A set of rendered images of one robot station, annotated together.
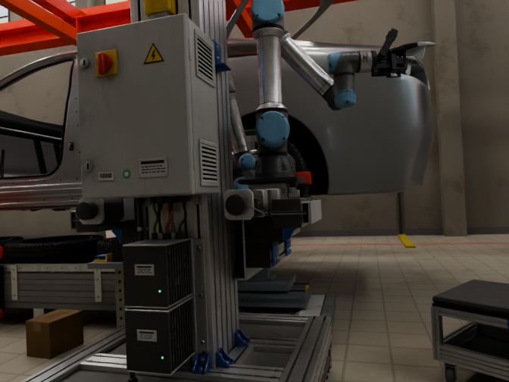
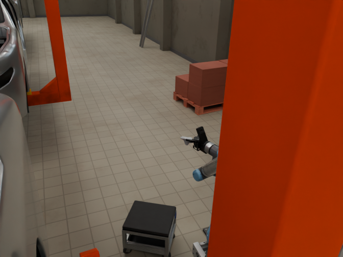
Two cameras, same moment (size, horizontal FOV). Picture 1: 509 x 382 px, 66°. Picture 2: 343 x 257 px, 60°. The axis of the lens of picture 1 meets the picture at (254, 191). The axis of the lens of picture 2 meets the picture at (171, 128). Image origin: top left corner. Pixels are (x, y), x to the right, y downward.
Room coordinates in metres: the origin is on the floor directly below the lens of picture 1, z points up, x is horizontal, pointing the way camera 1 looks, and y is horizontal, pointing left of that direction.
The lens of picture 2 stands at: (2.63, 0.72, 2.18)
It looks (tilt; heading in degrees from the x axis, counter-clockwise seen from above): 27 degrees down; 231
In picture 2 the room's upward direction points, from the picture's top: 1 degrees clockwise
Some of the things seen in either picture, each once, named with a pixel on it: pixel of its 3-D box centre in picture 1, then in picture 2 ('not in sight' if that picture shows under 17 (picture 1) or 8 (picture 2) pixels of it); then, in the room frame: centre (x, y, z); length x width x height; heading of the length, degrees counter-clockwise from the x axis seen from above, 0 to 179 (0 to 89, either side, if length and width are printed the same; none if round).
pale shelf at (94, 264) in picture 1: (133, 263); not in sight; (2.05, 0.64, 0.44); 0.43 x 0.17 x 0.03; 76
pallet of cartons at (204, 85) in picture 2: not in sight; (215, 81); (-1.54, -3.15, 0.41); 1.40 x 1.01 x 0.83; 166
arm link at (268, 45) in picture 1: (270, 73); not in sight; (1.41, -0.07, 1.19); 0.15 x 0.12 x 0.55; 178
